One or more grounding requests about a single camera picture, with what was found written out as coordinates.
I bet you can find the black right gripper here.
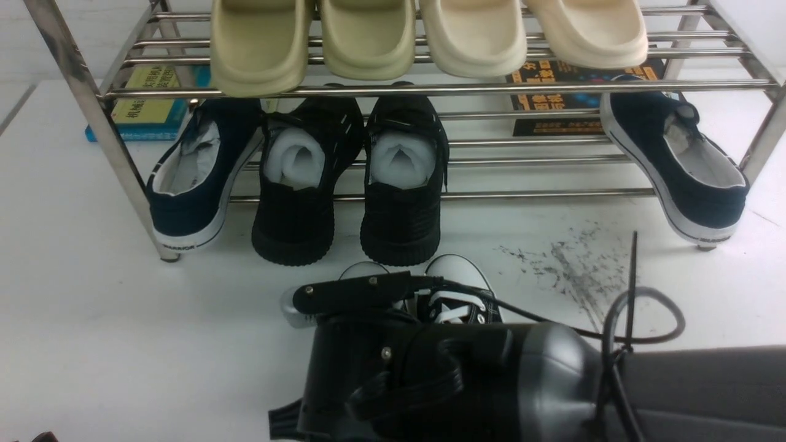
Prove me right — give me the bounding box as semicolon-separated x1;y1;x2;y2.
268;311;523;441

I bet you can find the cream foam slipper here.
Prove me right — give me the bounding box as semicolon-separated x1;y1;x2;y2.
419;1;527;78

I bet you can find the black white laced sneaker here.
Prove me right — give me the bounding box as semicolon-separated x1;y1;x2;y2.
338;261;409;313

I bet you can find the black cable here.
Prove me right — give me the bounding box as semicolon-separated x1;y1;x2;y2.
413;231;686;442

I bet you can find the yellow blue book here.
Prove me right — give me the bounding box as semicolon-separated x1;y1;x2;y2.
111;65;189;142

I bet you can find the navy canvas sneaker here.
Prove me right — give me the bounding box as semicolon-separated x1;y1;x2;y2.
599;91;750;248
146;98;266;254

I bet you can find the beige foam slipper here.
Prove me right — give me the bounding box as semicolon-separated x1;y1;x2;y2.
526;1;649;69

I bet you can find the olive green foam slipper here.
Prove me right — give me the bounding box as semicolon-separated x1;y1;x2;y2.
210;1;316;98

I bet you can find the black knit sneaker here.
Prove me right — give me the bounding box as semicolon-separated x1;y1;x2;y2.
252;97;367;266
360;95;449;266

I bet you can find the stainless steel shoe rack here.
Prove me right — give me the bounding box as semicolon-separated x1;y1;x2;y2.
26;1;784;262

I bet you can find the navy canvas sneaker right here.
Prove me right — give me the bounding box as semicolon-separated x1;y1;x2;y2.
599;91;750;248

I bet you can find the black knit sneaker left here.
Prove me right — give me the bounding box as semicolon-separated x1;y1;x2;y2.
252;97;367;266

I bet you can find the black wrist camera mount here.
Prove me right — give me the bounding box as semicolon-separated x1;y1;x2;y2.
280;271;444;329

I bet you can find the black orange book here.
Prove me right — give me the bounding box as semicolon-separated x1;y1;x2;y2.
505;58;665;137

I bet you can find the black knit sneaker right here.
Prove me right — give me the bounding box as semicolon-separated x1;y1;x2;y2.
360;95;449;266

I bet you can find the navy canvas sneaker left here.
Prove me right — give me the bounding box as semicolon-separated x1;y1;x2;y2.
146;98;266;254

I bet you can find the pale green foam slipper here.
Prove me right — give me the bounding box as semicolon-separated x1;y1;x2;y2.
317;1;416;80

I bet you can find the black white canvas sneaker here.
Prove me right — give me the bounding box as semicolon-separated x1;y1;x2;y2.
411;254;503;324

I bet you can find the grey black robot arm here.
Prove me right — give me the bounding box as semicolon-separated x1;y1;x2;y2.
268;311;785;441

